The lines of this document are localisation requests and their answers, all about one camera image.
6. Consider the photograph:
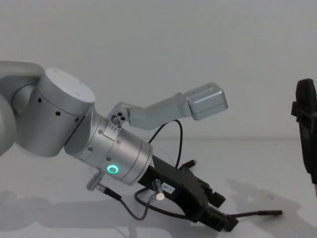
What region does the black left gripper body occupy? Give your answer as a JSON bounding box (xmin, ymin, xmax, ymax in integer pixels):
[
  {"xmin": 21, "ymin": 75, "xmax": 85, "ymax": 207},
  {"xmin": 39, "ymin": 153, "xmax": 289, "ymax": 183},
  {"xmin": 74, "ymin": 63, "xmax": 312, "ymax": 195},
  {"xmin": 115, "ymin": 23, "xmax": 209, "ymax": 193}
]
[{"xmin": 137, "ymin": 155, "xmax": 211, "ymax": 223}]

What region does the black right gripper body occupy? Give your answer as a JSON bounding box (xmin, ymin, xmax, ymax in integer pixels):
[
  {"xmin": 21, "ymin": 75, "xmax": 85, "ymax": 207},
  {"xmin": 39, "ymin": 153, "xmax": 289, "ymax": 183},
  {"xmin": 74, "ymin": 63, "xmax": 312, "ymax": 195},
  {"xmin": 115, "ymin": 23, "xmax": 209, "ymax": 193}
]
[{"xmin": 290, "ymin": 78, "xmax": 317, "ymax": 189}]

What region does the white table cloth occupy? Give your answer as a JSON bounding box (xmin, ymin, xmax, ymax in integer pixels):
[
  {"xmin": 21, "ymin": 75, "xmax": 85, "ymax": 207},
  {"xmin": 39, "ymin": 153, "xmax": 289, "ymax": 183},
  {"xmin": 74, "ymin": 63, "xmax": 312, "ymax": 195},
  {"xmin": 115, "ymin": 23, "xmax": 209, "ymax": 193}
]
[{"xmin": 0, "ymin": 137, "xmax": 317, "ymax": 238}]

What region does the white curtain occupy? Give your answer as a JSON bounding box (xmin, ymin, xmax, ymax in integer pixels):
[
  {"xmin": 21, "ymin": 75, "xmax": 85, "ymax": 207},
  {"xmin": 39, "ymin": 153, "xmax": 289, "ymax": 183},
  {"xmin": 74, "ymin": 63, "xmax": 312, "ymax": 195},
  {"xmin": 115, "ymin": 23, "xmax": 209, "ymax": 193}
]
[{"xmin": 0, "ymin": 0, "xmax": 317, "ymax": 142}]

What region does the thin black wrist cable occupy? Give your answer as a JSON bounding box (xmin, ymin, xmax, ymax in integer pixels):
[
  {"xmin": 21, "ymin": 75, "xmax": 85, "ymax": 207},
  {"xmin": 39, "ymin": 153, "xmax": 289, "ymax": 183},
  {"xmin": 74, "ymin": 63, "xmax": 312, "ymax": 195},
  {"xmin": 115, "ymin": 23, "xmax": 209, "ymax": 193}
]
[{"xmin": 148, "ymin": 119, "xmax": 199, "ymax": 172}]

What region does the black cable with silver plug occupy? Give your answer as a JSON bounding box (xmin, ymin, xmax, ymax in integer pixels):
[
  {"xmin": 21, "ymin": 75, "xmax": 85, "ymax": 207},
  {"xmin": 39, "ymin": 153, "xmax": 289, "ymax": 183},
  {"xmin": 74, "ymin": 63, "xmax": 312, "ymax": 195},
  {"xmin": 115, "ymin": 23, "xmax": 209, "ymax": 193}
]
[{"xmin": 96, "ymin": 179, "xmax": 196, "ymax": 221}]

